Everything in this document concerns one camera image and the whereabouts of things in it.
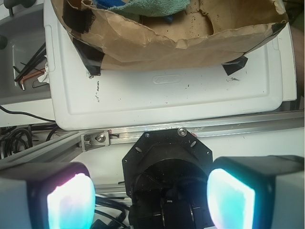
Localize silver rail corner bracket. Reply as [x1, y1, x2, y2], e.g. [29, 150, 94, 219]
[81, 130, 110, 152]

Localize grey storage tray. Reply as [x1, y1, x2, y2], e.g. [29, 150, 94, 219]
[0, 4, 51, 105]

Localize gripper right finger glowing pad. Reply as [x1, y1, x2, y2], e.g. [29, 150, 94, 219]
[207, 155, 305, 229]

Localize brown paper bag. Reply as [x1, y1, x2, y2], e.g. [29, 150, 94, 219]
[51, 0, 288, 75]

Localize orange handled hex key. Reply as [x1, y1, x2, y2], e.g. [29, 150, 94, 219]
[19, 68, 45, 91]

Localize black floor cables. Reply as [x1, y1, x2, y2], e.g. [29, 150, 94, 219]
[0, 104, 59, 160]

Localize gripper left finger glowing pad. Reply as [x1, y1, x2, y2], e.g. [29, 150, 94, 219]
[0, 162, 95, 229]

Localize teal microfiber cloth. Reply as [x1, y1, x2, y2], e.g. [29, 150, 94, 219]
[109, 0, 190, 18]

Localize blue sponge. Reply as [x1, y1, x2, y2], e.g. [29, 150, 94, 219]
[93, 0, 173, 22]

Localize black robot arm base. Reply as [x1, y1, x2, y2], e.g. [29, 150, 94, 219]
[122, 128, 214, 229]

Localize black hex key set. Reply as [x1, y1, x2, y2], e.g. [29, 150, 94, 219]
[13, 43, 46, 83]

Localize aluminium extrusion rail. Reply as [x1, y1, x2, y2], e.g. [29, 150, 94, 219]
[0, 110, 305, 165]

